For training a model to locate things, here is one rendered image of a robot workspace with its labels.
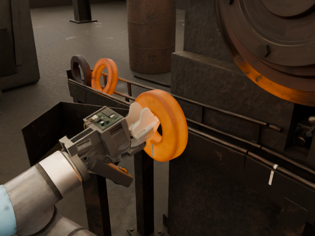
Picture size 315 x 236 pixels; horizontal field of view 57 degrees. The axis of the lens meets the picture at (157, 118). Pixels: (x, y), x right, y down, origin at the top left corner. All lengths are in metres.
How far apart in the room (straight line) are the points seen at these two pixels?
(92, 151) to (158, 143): 0.15
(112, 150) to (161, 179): 1.27
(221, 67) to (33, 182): 0.60
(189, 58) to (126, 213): 0.93
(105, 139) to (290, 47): 0.35
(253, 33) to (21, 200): 0.49
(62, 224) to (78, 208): 1.10
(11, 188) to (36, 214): 0.06
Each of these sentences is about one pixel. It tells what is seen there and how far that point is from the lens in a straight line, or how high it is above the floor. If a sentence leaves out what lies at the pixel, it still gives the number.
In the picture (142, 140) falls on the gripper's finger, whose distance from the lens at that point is 0.56.
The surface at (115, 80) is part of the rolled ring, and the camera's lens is 1.31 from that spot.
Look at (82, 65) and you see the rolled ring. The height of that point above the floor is 0.72.
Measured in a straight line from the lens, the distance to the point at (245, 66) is 0.71.
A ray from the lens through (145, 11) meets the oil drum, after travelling 3.39.
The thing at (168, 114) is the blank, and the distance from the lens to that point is 0.57.
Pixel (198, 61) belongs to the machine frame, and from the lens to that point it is 0.94.
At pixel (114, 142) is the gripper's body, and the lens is 0.53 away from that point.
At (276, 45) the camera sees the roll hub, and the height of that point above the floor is 1.01.
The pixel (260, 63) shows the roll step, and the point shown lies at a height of 0.95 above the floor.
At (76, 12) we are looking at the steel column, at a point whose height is 0.22.
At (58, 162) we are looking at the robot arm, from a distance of 0.52.
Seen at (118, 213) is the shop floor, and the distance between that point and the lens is 1.60.
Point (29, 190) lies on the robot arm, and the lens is 0.51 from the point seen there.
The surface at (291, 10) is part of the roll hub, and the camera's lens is 0.54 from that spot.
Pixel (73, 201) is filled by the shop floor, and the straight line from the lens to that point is 1.71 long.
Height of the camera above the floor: 1.13
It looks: 27 degrees down
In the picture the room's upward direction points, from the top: straight up
